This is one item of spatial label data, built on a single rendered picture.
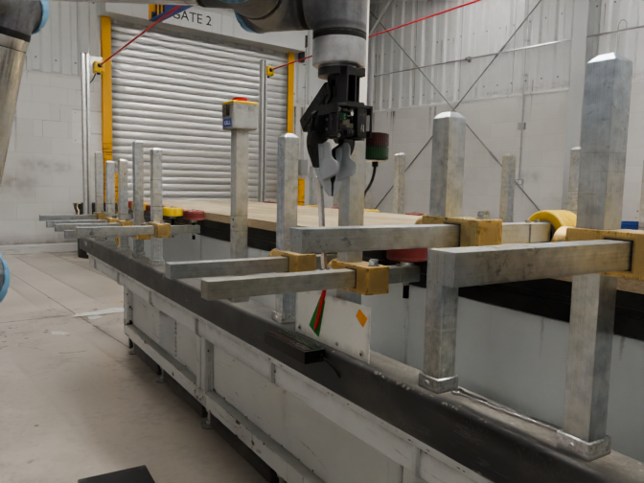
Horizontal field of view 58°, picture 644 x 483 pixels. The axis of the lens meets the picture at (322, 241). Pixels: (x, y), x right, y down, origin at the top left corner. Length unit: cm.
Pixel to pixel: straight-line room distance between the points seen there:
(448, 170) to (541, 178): 823
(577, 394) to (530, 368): 33
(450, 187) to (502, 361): 38
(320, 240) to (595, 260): 30
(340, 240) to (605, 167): 31
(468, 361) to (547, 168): 796
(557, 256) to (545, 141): 853
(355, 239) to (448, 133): 24
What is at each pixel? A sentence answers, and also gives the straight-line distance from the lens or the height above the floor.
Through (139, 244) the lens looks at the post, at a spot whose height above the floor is 75.
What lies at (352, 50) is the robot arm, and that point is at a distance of 98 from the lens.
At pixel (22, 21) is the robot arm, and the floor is 132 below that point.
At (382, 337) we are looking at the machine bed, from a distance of 138.
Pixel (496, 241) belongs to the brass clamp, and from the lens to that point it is 86.
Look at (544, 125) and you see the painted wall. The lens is 915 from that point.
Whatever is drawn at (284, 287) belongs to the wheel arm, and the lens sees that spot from 98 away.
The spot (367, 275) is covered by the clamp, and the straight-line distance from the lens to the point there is 103.
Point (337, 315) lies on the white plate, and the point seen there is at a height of 77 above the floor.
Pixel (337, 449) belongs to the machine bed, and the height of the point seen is 29.
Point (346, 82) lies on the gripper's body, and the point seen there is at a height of 118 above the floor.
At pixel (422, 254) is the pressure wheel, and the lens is 111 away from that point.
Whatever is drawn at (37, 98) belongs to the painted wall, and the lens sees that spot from 887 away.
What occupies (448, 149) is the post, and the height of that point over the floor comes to 107.
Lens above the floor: 101
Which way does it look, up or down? 6 degrees down
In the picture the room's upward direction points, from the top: 1 degrees clockwise
